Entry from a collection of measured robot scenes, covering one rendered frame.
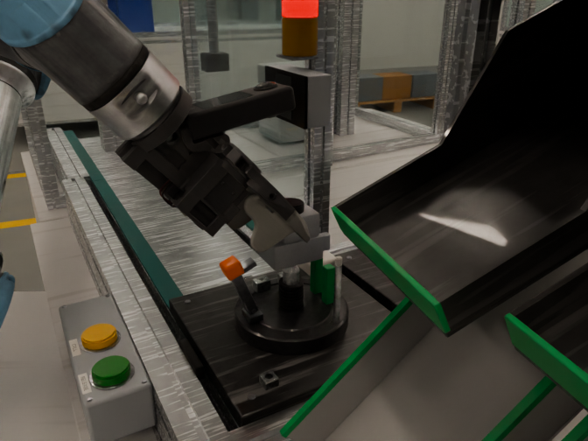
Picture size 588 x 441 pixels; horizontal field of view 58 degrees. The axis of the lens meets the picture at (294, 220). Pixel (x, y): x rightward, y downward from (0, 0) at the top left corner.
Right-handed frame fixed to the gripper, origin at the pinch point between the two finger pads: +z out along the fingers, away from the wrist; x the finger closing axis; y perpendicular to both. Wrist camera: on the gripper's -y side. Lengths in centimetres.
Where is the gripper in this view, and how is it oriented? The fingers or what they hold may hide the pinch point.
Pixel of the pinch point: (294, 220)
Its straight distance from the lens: 60.4
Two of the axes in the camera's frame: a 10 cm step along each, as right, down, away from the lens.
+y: -6.6, 7.5, -0.7
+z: 5.7, 5.7, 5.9
